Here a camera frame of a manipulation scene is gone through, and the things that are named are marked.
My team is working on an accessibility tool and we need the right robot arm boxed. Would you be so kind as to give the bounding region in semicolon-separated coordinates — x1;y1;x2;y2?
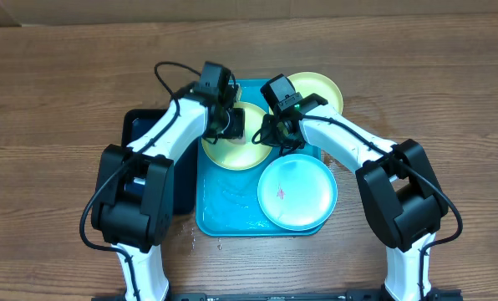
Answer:
256;74;450;300

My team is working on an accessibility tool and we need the light blue plate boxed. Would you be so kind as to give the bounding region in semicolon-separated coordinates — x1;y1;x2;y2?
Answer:
257;154;338;232

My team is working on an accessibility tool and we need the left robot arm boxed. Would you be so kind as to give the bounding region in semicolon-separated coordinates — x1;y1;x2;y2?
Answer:
79;62;245;300

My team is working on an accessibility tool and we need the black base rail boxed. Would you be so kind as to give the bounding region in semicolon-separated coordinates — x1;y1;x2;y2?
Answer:
91;288;463;301

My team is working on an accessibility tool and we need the yellow plate with small stain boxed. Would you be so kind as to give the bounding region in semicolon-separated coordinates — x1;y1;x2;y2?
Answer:
267;71;344;122

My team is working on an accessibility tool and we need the yellow plate with long stain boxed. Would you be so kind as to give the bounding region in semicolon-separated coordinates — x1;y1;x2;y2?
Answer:
201;102;272;171

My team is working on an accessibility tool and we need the black rectangular tray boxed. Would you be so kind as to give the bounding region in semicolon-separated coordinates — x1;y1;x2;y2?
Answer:
121;109;198;215

